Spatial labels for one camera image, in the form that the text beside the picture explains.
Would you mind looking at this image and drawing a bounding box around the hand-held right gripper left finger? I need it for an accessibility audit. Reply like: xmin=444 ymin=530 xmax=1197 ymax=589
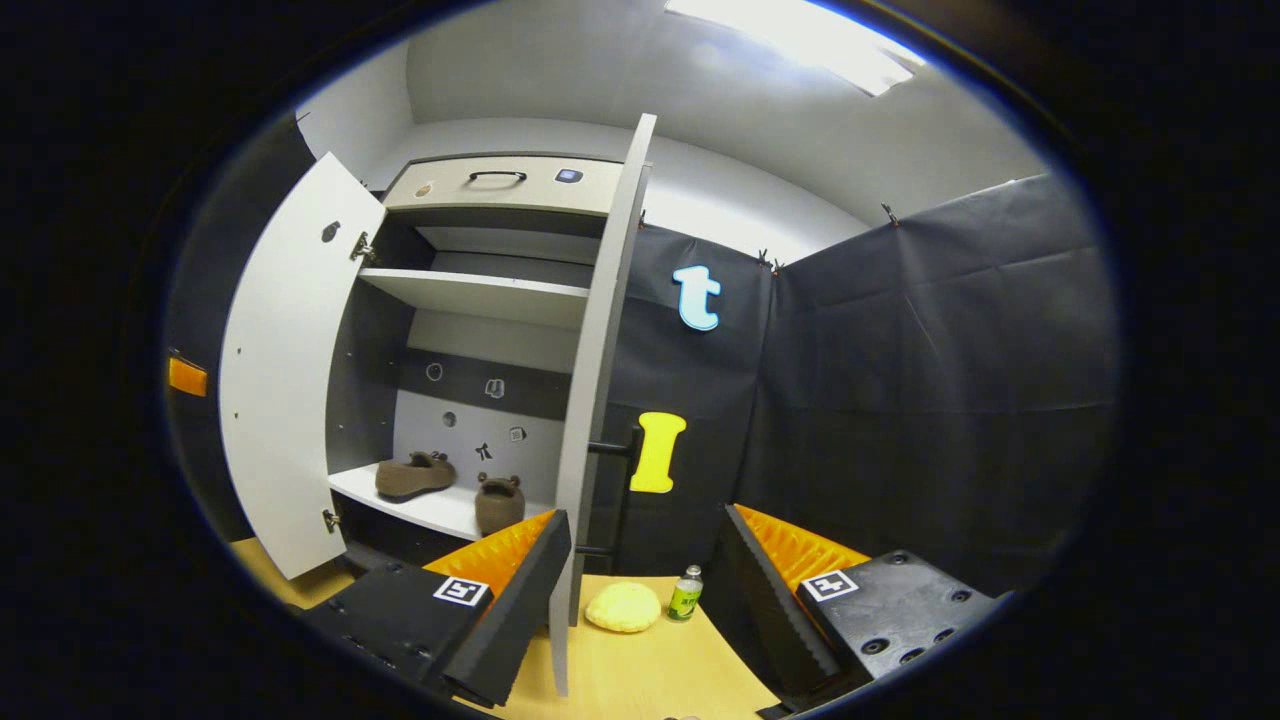
xmin=300 ymin=508 xmax=573 ymax=709

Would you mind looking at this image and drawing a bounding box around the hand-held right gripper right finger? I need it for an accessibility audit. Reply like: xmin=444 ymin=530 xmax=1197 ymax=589
xmin=722 ymin=503 xmax=1001 ymax=704

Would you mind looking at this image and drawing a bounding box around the brown shoe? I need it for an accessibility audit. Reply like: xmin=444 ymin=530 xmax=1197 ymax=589
xmin=474 ymin=474 xmax=527 ymax=537
xmin=375 ymin=451 xmax=458 ymax=502

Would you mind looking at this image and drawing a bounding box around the white shoe cabinet door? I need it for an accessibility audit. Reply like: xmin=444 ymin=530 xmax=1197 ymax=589
xmin=548 ymin=113 xmax=658 ymax=698
xmin=220 ymin=152 xmax=388 ymax=581

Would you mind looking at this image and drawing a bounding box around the white and grey shoe cabinet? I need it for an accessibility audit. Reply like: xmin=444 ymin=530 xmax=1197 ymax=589
xmin=325 ymin=152 xmax=641 ymax=576

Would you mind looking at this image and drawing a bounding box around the beige cabinet drawer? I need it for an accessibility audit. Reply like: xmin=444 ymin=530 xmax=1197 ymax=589
xmin=385 ymin=155 xmax=626 ymax=216

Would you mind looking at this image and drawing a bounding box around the green bottle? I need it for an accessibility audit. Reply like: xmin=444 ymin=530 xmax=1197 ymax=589
xmin=667 ymin=565 xmax=704 ymax=623

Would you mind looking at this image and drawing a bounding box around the yellow round sponge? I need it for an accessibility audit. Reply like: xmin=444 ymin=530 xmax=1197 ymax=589
xmin=585 ymin=582 xmax=662 ymax=634

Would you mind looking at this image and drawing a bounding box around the black backdrop cloth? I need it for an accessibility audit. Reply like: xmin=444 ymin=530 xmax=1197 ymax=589
xmin=165 ymin=115 xmax=1121 ymax=601

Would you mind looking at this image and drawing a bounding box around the long ceiling light panel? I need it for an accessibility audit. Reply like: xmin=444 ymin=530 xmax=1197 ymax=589
xmin=665 ymin=0 xmax=926 ymax=98

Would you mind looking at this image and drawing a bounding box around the black door handle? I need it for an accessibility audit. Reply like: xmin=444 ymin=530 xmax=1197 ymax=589
xmin=590 ymin=425 xmax=643 ymax=561

